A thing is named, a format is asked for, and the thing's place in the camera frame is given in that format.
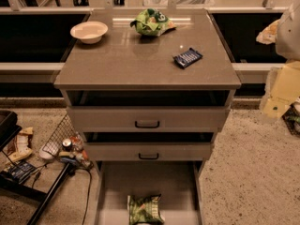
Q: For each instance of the green jalapeno chip bag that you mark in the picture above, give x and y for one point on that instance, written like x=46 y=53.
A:
x=144 y=210

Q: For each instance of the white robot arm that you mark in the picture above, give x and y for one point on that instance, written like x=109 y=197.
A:
x=284 y=33

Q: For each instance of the grey drawer cabinet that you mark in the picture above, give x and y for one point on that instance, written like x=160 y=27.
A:
x=126 y=69

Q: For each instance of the top drawer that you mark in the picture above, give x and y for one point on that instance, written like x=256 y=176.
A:
x=148 y=119

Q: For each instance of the drawer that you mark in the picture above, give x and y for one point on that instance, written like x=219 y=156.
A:
x=175 y=182
x=148 y=119
x=148 y=151

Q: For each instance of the middle drawer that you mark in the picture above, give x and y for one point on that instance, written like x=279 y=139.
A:
x=148 y=151

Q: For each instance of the bottom drawer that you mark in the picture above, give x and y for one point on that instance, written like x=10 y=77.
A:
x=175 y=182

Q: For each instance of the crumpled green chip bag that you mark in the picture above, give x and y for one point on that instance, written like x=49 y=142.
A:
x=152 y=22

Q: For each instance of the white snack bag on floor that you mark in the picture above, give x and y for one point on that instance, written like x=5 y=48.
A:
x=20 y=147

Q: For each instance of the blue snack packet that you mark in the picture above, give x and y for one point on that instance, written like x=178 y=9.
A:
x=187 y=58

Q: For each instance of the soda can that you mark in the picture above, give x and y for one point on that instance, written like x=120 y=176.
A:
x=67 y=144

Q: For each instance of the white bowl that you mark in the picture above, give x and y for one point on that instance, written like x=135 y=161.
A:
x=89 y=32

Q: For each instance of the black stand leg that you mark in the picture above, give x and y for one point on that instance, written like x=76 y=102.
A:
x=42 y=197

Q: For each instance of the blue packet on floor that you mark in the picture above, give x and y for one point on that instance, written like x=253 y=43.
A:
x=19 y=172

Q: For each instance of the wire basket left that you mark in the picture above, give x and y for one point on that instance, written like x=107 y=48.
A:
x=53 y=149

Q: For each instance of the wire basket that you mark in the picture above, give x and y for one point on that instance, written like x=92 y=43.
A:
x=53 y=149
x=292 y=121

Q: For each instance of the wire basket right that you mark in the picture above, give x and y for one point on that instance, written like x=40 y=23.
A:
x=292 y=121

